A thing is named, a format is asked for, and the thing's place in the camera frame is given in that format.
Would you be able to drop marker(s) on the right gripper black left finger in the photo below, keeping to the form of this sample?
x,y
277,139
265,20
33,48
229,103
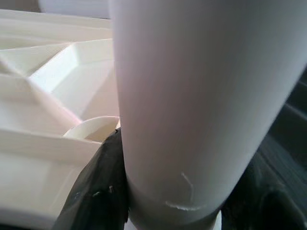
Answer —
x,y
96,191

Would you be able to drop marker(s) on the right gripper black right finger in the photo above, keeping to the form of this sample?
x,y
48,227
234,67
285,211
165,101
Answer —
x,y
268,210

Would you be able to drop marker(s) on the white plastic table top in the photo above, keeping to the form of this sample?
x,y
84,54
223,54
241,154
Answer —
x,y
48,83

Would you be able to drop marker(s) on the white plastic table leg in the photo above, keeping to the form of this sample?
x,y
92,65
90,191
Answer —
x,y
192,95

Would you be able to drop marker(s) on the black cloth cover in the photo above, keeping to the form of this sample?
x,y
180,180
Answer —
x,y
287,131

